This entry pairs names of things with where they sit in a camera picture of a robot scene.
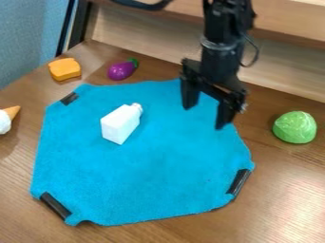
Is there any green toy cabbage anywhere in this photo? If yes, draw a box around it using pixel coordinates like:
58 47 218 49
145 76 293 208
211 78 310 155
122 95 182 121
271 110 319 144

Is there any blue cloth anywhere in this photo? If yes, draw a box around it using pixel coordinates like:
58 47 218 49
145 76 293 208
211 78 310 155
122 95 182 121
28 78 257 228

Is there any white toy bottle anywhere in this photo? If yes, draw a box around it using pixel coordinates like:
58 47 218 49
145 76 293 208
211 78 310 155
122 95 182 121
99 102 145 146

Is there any purple toy eggplant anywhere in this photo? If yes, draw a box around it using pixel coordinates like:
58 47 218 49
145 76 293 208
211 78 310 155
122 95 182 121
106 58 140 82

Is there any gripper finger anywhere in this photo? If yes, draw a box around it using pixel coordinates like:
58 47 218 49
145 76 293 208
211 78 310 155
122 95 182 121
214 99 239 131
180 77 202 111

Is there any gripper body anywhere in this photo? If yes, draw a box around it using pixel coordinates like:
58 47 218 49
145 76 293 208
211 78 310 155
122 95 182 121
179 43 249 114

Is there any orange toy bread slice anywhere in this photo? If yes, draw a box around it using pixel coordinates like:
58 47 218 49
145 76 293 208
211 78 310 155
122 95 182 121
47 57 83 82

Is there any toy ice cream cone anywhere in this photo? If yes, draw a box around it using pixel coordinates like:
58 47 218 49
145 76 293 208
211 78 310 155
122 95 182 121
0 105 24 135

